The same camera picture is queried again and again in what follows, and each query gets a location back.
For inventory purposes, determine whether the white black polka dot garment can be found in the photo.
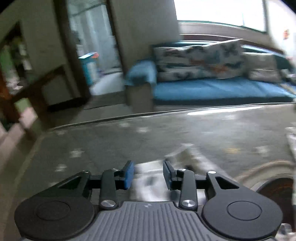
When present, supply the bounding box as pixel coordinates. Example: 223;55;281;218
130;144;227;202

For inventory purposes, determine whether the blue sofa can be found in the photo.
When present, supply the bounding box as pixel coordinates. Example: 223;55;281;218
125;41;295;108

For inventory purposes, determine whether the round black induction cooktop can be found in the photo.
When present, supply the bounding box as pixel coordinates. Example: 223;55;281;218
256;177;293;209

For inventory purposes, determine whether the dark wooden console table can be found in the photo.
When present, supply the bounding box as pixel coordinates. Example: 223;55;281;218
11;65;91;128

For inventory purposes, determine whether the teal and white storage cabinet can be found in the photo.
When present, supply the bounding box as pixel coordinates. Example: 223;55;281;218
78;52;99;87

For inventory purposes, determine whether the butterfly print cushion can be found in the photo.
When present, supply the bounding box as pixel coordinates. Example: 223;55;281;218
154;39;245;81

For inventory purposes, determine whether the dark wooden display cabinet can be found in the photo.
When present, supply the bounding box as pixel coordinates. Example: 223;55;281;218
1;22;33;131

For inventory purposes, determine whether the plain light cushion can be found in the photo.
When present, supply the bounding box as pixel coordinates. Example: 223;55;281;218
243;52;282;83

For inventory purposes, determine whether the window with green frame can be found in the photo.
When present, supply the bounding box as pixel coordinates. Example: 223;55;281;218
173;0;296;35

